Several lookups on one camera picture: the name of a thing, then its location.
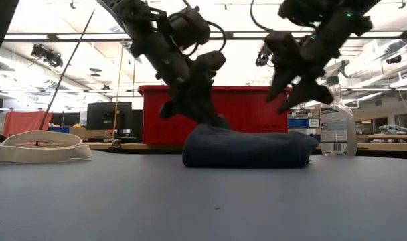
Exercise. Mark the small black desk clamp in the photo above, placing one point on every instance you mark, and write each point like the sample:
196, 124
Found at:
116, 144

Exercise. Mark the orange red cloth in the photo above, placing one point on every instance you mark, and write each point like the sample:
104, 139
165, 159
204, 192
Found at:
22, 122

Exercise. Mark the blue storage bin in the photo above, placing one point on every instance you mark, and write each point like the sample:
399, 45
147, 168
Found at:
300, 122

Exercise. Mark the cream canvas tote bag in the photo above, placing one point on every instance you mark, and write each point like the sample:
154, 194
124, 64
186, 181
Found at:
39, 155

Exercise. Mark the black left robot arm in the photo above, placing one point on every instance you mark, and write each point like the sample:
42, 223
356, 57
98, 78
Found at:
123, 10

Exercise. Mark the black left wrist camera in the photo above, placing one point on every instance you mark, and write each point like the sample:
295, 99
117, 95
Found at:
188, 26

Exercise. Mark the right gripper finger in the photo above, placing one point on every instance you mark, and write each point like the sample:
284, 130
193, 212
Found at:
310, 93
282, 83

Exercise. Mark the light wooden desk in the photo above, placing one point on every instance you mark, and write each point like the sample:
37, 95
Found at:
99, 146

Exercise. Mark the black ceiling spotlight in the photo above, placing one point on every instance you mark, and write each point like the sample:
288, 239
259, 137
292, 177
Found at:
49, 57

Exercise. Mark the red plastic laundry bin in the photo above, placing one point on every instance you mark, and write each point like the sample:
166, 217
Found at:
253, 114

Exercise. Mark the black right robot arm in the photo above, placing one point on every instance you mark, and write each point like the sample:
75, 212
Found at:
334, 23

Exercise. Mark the clear plastic spray bottle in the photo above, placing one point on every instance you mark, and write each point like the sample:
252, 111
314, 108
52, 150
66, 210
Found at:
337, 137

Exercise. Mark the black computer monitor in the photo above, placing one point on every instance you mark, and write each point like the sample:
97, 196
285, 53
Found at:
103, 115

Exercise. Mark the black overhead frame bar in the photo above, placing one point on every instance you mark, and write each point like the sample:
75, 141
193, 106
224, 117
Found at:
53, 37

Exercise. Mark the black overhead camera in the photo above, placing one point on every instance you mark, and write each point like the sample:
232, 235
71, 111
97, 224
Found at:
262, 57

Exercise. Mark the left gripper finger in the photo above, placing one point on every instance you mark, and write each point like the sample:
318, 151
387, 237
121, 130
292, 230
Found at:
168, 109
207, 97

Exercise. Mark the navy blue garment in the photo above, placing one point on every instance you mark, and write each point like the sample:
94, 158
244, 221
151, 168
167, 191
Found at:
243, 150

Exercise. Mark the pale blue bundle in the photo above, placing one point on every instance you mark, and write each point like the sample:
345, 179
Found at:
394, 128

